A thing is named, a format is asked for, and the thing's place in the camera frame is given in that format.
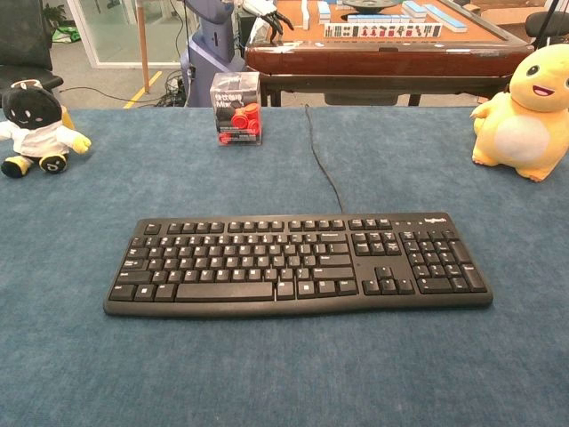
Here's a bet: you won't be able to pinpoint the black plush toy white coat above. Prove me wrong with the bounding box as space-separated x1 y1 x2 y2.
0 79 93 180

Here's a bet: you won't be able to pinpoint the green bag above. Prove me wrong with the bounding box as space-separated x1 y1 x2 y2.
52 25 82 44

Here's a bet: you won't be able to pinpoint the long blue-backed mahjong tile row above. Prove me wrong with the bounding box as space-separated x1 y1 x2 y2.
423 4 469 34

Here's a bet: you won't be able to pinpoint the background robot hand black fingers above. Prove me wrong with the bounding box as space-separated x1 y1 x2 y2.
242 0 295 44

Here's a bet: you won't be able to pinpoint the black Logitech keyboard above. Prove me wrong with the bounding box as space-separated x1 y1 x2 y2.
102 211 494 318

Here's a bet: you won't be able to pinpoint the wooden pole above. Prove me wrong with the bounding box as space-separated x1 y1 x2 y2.
135 0 151 94

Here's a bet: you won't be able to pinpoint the white-framed glass door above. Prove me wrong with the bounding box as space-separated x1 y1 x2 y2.
66 0 190 69

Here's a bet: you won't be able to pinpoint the short blue-backed mahjong tile row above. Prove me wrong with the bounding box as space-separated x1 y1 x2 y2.
347 13 413 25

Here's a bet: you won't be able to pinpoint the face-up standing mahjong tile row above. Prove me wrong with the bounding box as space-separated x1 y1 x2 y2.
323 22 445 40

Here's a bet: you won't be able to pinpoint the yellow plush toy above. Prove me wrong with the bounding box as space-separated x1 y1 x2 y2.
469 43 569 183

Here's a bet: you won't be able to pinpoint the floor cable bundle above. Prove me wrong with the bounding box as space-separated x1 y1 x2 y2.
154 69 187 109

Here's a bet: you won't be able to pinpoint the brown mahjong table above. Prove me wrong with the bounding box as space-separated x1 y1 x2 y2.
244 0 535 108

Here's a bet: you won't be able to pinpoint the black round seat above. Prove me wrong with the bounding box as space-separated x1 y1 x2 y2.
524 10 569 39

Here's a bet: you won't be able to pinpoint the black keyboard cable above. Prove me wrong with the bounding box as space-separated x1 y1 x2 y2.
303 103 345 214

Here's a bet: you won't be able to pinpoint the blue background robot body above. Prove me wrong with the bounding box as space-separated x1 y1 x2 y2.
179 0 246 109

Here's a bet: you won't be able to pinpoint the black office chair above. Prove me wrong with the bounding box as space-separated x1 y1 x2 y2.
0 0 65 93

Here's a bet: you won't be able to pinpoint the blue table cloth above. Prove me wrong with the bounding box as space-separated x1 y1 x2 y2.
0 105 569 427

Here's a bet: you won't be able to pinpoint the black slanted pole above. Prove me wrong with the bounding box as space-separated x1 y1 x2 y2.
533 0 562 51

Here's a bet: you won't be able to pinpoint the black round mahjong table centre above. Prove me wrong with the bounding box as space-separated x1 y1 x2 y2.
341 0 402 13

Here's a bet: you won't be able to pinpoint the clear coffee capsule box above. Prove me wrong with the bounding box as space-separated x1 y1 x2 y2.
209 71 264 149

